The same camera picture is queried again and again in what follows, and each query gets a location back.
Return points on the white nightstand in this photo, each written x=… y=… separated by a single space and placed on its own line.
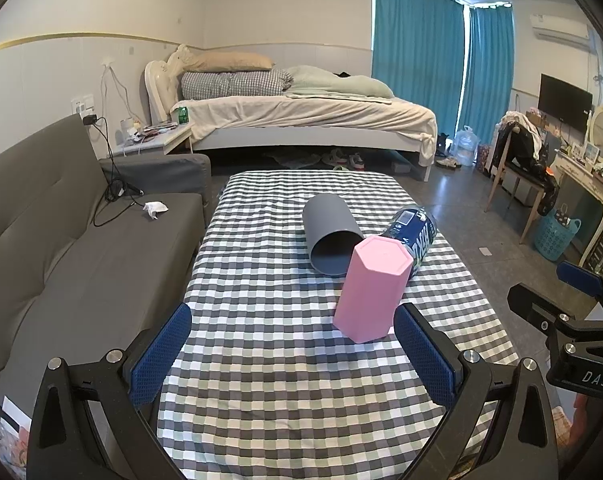
x=169 y=139

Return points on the white cup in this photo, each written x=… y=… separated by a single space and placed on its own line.
x=127 y=125

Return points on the teal curtain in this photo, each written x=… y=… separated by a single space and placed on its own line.
x=489 y=70
x=416 y=55

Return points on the checkered tablecloth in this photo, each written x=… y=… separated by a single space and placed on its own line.
x=281 y=310

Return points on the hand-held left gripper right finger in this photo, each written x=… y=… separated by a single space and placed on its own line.
x=425 y=357

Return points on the beige bed sheet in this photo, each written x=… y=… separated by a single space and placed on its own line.
x=306 y=112

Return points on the white tissue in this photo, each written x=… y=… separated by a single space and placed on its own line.
x=155 y=208

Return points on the white sneakers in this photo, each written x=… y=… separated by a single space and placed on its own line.
x=447 y=161

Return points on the black hair dryer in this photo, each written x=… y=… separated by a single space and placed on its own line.
x=126 y=189

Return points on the black charger plug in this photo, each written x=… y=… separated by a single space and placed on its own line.
x=89 y=120

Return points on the light green blanket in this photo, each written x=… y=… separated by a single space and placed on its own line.
x=341 y=85

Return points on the checkered duvet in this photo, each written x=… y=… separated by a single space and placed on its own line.
x=231 y=85

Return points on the green bottle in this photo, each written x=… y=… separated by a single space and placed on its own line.
x=182 y=116

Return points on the grey cup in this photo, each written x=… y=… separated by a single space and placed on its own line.
x=326 y=220

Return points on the white bed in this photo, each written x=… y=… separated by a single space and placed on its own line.
x=306 y=136

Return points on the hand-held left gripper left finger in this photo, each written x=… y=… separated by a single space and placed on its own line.
x=162 y=355

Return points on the pink hexagonal cup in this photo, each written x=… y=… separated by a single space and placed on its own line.
x=366 y=290

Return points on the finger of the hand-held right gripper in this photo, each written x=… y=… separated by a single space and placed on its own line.
x=579 y=275
x=531 y=302

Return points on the white air conditioner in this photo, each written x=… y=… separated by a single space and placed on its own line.
x=559 y=30

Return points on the black television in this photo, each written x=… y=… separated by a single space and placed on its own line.
x=564 y=100

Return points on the wooden chair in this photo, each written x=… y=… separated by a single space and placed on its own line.
x=501 y=180

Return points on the beige pillow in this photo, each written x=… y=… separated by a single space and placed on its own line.
x=226 y=61

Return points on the clothes pile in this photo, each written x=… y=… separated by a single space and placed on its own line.
x=526 y=150

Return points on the white vanity table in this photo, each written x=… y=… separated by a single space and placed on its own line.
x=589 y=185

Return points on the clear water jug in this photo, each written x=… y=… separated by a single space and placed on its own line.
x=466 y=147

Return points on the grey sofa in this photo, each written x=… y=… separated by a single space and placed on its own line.
x=56 y=260

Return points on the blue laundry basket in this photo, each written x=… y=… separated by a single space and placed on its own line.
x=556 y=237

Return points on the dark blue printed cup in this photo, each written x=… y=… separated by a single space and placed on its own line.
x=420 y=240

